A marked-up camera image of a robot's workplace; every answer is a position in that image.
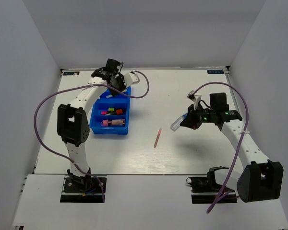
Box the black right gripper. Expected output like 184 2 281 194
180 103 216 129

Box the clear blue cap spray bottle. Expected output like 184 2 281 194
170 114 187 131

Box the yellow cap black highlighter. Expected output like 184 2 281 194
108 107 116 112

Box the orange cap black highlighter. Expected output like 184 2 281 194
105 109 125 115

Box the orange refill tube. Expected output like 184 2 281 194
153 128 162 149

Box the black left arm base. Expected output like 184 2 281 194
60 176 107 203

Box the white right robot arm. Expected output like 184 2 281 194
180 92 284 203

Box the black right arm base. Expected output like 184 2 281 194
186 176 237 204

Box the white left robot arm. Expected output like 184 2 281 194
57 58 127 191

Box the blue compartment tray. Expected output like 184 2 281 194
89 90 130 135

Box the left corner label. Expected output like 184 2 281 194
63 71 80 76

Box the corner label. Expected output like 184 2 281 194
63 71 80 76
207 69 224 74

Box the right corner label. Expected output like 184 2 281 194
207 69 224 74

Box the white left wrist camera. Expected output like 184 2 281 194
123 72 140 88

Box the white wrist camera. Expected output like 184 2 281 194
187 91 202 110
123 72 140 88

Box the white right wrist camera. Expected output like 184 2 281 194
187 91 202 110

